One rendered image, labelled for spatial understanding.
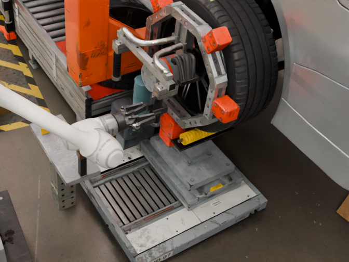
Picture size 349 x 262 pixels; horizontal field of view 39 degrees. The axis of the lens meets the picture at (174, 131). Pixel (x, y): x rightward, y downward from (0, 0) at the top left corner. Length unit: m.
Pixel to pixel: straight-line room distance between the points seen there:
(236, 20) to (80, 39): 0.78
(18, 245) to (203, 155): 1.08
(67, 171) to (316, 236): 1.39
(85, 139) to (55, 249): 0.99
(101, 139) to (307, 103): 0.83
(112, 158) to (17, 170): 1.29
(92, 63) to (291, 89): 1.03
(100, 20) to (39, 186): 0.99
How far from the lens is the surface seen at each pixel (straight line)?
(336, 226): 2.96
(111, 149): 1.71
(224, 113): 2.01
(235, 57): 2.01
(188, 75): 1.97
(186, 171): 2.63
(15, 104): 1.72
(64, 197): 2.65
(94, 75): 2.60
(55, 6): 3.80
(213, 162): 2.71
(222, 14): 2.06
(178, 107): 2.39
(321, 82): 1.95
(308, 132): 2.07
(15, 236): 2.29
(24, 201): 2.78
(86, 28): 2.42
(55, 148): 2.40
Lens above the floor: 2.17
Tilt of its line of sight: 43 degrees down
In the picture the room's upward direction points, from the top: 9 degrees clockwise
